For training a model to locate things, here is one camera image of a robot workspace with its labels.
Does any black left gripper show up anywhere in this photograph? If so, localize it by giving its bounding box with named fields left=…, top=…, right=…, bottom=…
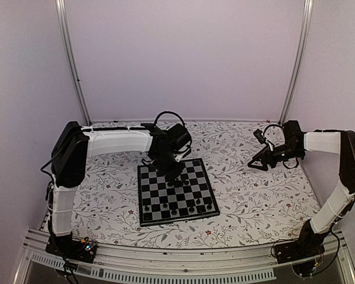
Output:
left=153, top=150, right=186, bottom=180

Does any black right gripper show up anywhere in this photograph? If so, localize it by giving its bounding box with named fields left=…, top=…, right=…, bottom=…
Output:
left=248, top=143, right=303, bottom=172

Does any black chess piece cluster piece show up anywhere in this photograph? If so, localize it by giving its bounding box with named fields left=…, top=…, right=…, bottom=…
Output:
left=166, top=178, right=189, bottom=188

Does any black and grey chessboard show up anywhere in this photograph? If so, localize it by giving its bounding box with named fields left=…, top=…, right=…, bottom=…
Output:
left=137, top=158, right=220, bottom=227

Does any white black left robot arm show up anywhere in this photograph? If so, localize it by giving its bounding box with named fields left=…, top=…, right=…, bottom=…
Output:
left=46, top=121, right=192, bottom=257

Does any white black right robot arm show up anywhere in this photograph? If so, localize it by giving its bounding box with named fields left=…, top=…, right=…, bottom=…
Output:
left=246, top=121, right=355, bottom=243

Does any floral patterned table mat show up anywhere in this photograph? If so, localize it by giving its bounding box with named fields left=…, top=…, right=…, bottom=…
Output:
left=71, top=121, right=320, bottom=249

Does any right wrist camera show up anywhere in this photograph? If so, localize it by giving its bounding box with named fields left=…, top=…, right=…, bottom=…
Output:
left=253, top=129, right=275, bottom=151

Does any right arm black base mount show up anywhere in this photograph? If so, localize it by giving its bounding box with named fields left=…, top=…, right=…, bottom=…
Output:
left=271, top=220, right=329, bottom=277

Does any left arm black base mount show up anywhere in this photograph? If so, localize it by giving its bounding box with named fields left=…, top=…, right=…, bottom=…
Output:
left=46, top=232, right=98, bottom=263

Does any right rear aluminium frame post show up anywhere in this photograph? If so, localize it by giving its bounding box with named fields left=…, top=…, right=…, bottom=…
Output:
left=278, top=0, right=314, bottom=124

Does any aluminium frame post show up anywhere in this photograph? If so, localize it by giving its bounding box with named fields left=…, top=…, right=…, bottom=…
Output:
left=278, top=0, right=314, bottom=124
left=55, top=0, right=92, bottom=125

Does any left rear aluminium frame post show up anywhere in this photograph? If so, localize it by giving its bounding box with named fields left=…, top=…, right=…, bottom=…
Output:
left=55, top=0, right=92, bottom=125

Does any front aluminium frame rail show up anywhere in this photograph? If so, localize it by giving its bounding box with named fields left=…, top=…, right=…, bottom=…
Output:
left=14, top=229, right=355, bottom=283

